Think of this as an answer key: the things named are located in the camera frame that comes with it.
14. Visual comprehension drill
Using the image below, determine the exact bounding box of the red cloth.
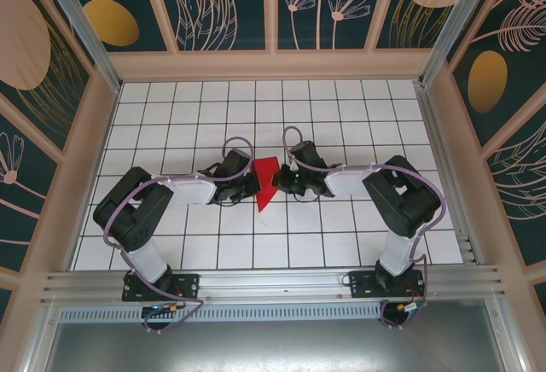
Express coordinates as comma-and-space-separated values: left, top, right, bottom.
249, 156, 282, 212

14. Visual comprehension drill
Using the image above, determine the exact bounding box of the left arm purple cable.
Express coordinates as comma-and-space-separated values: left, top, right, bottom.
103, 136, 256, 333

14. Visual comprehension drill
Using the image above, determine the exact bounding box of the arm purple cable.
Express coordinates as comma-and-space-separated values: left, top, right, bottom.
103, 136, 256, 333
282, 126, 448, 330

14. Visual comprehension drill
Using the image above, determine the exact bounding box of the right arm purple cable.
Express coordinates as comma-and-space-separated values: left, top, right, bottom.
282, 126, 448, 330

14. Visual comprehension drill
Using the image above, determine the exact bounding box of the aluminium mounting rail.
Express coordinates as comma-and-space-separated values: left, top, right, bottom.
40, 264, 507, 305

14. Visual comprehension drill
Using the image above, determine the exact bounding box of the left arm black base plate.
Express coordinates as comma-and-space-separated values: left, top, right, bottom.
122, 272, 200, 303

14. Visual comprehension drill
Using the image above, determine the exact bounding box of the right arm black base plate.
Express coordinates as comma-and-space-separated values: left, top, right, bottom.
348, 270, 427, 300

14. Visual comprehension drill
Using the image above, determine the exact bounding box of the grey slotted cable duct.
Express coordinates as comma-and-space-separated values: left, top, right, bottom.
57, 301, 385, 323

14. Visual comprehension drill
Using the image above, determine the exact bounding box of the aluminium side rail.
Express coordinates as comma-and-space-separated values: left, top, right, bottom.
415, 83, 486, 265

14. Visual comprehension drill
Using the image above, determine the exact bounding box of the aluminium frame post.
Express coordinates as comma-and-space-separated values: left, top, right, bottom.
419, 0, 499, 88
36, 0, 123, 92

